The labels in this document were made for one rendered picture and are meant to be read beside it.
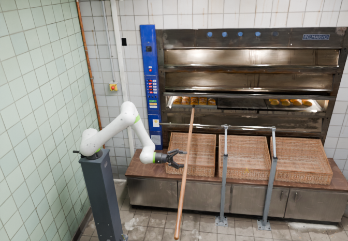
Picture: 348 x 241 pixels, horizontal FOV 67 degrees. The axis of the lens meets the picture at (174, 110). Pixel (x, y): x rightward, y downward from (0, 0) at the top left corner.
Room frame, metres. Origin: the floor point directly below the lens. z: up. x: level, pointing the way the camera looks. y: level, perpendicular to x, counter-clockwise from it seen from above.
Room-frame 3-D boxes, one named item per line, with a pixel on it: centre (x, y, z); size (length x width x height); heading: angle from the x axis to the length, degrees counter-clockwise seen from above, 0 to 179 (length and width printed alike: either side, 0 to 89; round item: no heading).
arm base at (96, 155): (1.91, 0.77, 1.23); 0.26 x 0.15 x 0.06; 80
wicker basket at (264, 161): (2.44, -0.78, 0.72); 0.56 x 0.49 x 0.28; 82
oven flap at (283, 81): (2.71, -0.80, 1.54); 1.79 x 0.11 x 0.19; 81
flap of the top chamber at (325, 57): (2.71, -0.80, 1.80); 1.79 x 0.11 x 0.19; 81
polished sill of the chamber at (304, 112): (2.73, -0.80, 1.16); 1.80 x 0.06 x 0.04; 81
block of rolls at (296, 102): (3.05, -1.44, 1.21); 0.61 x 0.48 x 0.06; 171
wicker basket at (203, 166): (2.54, -0.19, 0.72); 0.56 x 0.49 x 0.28; 80
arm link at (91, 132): (1.89, 0.71, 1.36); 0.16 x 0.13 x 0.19; 8
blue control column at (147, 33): (3.79, 0.09, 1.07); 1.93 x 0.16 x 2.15; 171
